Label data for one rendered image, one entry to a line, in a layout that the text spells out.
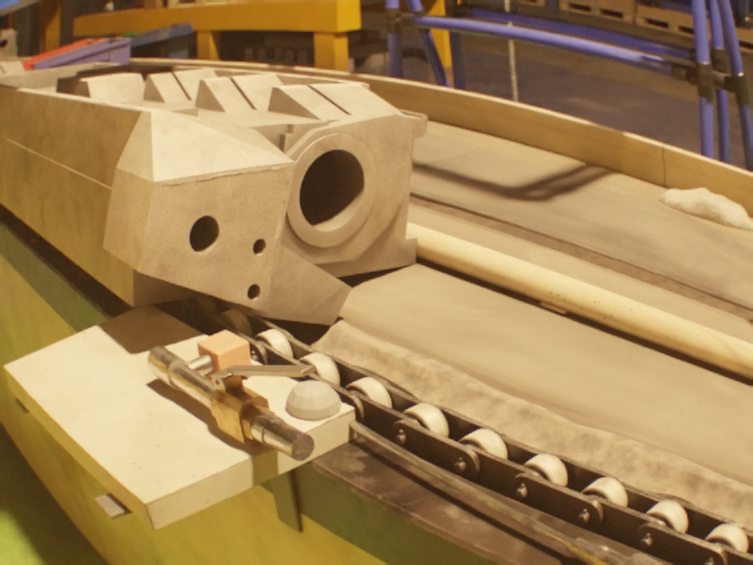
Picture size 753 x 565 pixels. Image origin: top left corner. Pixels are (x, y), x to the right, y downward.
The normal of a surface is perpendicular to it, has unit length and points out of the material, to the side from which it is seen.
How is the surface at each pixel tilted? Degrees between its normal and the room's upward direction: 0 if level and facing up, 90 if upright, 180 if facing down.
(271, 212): 90
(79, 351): 0
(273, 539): 90
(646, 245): 0
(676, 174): 91
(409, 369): 67
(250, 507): 90
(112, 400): 0
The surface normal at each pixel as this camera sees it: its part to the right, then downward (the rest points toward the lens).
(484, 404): -0.57, -0.39
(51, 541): -0.04, -0.93
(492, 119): -0.74, 0.30
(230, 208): 0.67, 0.25
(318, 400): 0.29, -0.31
